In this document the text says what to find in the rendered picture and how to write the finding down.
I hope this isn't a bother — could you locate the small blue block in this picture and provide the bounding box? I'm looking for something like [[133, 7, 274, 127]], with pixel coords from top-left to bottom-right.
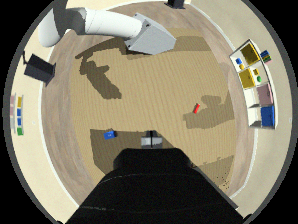
[[104, 131, 116, 140]]

